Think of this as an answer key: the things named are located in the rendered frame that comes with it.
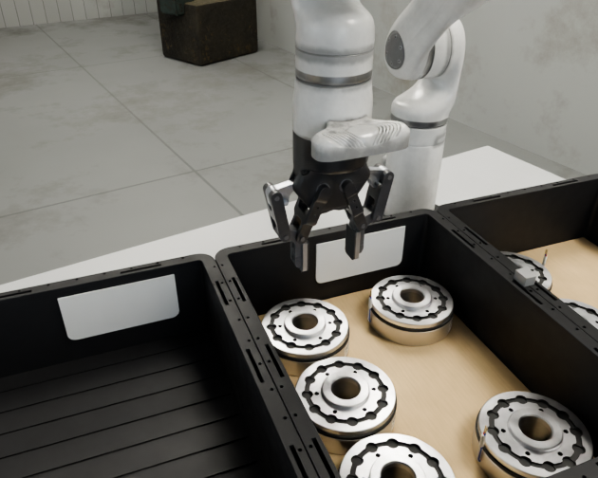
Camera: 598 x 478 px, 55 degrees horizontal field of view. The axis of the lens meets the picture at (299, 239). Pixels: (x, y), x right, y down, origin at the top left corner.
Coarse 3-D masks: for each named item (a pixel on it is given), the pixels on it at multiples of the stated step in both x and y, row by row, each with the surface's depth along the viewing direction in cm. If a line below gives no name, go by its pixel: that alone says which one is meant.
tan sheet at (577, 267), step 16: (576, 240) 88; (528, 256) 85; (560, 256) 85; (576, 256) 85; (592, 256) 85; (560, 272) 81; (576, 272) 81; (592, 272) 81; (560, 288) 78; (576, 288) 78; (592, 288) 78; (592, 304) 75
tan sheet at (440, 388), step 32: (352, 320) 72; (352, 352) 67; (384, 352) 67; (416, 352) 67; (448, 352) 67; (480, 352) 67; (416, 384) 63; (448, 384) 63; (480, 384) 63; (512, 384) 63; (416, 416) 59; (448, 416) 59; (448, 448) 56
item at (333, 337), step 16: (288, 304) 70; (304, 304) 70; (320, 304) 70; (272, 320) 68; (336, 320) 68; (272, 336) 65; (288, 336) 65; (320, 336) 65; (336, 336) 66; (288, 352) 63; (304, 352) 63; (320, 352) 63
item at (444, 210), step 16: (592, 176) 85; (512, 192) 80; (528, 192) 80; (544, 192) 81; (448, 208) 76; (464, 208) 77; (464, 224) 73; (480, 240) 70; (496, 256) 67; (512, 272) 64; (544, 288) 61; (560, 304) 59; (576, 320) 57; (592, 336) 55
